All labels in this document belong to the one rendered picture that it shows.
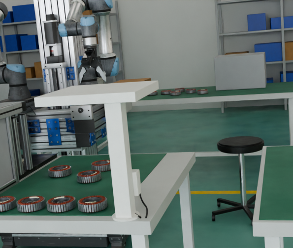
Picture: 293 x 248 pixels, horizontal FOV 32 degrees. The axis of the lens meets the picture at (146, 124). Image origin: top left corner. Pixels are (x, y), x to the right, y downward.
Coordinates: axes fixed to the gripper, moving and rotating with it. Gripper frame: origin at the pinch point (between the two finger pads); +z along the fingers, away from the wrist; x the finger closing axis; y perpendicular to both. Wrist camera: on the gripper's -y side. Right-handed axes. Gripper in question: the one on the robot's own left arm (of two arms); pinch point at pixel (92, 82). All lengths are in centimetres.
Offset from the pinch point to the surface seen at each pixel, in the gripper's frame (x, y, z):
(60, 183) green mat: 2, -54, 40
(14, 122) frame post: 26, -45, 12
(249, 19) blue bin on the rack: -70, 578, -30
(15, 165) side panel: 24, -52, 31
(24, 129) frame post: 25.7, -35.5, 17.6
